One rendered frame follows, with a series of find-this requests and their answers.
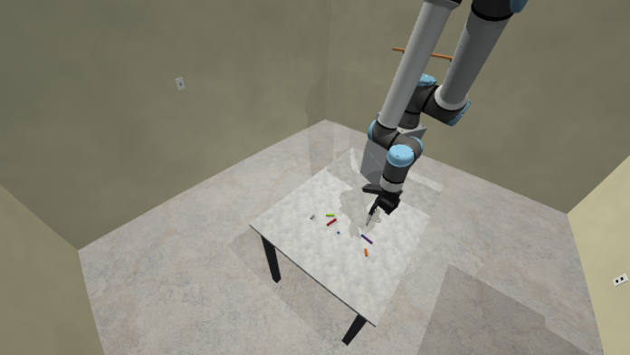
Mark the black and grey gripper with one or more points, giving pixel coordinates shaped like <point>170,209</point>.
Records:
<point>387,202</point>

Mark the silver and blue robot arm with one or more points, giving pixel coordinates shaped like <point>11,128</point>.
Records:
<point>485,23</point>

